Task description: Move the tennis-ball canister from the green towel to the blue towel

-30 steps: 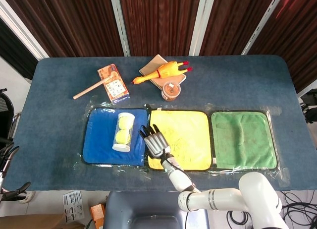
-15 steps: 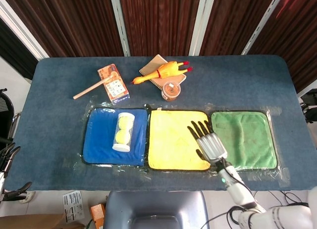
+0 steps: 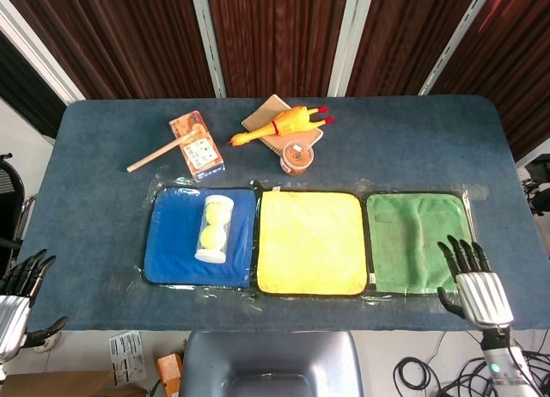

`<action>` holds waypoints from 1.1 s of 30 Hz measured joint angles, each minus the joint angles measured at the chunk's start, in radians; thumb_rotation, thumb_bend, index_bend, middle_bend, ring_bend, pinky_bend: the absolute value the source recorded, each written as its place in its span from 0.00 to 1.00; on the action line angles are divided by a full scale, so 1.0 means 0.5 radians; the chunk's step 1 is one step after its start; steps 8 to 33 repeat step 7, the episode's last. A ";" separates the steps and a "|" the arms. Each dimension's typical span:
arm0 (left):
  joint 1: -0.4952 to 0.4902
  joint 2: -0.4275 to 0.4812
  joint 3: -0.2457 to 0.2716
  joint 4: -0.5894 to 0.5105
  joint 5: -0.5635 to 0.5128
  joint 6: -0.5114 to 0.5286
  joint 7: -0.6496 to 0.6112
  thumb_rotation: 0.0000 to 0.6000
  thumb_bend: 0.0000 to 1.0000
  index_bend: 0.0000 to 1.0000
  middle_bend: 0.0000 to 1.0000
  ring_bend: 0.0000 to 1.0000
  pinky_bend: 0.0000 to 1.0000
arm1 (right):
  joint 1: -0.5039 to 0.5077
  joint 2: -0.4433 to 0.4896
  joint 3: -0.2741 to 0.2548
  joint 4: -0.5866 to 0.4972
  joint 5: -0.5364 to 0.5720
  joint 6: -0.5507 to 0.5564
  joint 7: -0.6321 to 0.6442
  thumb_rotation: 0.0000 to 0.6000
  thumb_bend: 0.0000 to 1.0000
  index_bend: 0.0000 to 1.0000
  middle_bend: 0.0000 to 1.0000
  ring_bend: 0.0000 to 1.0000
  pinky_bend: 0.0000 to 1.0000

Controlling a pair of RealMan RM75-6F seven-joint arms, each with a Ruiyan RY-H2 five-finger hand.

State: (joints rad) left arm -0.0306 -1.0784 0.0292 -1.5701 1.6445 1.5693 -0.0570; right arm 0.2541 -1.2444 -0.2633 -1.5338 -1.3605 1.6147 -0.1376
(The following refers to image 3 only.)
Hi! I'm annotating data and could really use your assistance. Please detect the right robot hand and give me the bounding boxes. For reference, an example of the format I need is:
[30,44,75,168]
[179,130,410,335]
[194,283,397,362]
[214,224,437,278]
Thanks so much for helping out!
[436,235,515,330]

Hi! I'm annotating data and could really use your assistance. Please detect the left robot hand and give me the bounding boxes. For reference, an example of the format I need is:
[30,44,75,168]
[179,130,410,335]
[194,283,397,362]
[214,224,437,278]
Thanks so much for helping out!
[0,248,70,363]

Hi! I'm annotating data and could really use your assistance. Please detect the tennis ball tube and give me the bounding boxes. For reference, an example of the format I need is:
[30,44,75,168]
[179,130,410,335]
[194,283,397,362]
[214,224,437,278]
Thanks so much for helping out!
[193,193,235,265]

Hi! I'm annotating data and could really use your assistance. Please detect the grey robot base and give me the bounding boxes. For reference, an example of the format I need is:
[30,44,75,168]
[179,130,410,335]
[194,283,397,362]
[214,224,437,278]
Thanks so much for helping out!
[177,330,364,397]

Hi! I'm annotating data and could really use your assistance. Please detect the green cloth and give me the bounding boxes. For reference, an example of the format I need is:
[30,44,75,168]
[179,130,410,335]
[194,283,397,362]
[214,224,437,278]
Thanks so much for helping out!
[365,192,475,295]

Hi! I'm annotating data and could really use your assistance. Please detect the cardboard box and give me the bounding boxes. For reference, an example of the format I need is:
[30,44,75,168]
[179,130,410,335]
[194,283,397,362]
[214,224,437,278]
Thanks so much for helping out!
[0,370,148,397]

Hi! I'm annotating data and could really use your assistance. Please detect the black office chair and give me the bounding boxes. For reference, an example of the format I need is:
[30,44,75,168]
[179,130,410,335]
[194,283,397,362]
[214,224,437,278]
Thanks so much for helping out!
[0,153,38,282]

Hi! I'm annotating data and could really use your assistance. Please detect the black equipment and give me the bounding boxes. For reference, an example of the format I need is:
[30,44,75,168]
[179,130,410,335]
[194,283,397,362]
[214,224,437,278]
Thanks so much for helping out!
[518,159,550,217]

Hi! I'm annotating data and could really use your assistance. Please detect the white printed paper sheet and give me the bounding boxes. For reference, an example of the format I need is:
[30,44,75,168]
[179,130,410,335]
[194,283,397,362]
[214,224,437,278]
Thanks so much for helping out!
[107,330,148,388]

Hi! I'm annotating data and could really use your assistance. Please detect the yellow cloth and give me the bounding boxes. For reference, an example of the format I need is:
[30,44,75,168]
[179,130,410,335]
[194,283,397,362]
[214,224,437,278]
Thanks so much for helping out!
[256,189,369,296]

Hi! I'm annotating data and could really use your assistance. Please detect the blue cloth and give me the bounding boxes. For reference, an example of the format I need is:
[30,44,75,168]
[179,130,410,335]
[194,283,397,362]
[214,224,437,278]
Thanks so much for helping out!
[143,186,258,289]

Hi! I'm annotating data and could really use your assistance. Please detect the wooden stick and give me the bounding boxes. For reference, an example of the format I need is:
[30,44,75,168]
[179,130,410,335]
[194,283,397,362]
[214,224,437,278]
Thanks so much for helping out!
[125,131,197,174]

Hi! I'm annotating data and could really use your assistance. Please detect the small snack cup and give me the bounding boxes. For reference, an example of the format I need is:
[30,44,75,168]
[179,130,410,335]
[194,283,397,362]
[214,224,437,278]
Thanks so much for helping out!
[279,140,315,175]

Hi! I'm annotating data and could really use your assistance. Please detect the orange printed carton box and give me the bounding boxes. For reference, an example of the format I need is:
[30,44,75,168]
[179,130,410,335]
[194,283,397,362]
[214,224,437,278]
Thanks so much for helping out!
[168,109,227,183]

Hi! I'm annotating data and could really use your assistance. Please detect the blue table cover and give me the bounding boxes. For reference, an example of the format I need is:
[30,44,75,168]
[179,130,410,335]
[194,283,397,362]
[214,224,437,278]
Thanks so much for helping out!
[16,95,550,333]

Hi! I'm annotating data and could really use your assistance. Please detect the yellow rubber chicken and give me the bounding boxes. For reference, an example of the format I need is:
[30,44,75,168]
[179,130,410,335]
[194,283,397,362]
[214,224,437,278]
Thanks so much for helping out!
[227,105,336,148]

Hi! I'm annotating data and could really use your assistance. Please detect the spiral notebook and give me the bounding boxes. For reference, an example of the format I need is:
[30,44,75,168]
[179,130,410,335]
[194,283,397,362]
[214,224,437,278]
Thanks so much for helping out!
[241,94,325,154]

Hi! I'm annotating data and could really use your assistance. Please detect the black floor cables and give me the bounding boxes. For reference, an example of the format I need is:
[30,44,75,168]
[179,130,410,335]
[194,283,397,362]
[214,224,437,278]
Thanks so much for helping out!
[393,330,550,397]

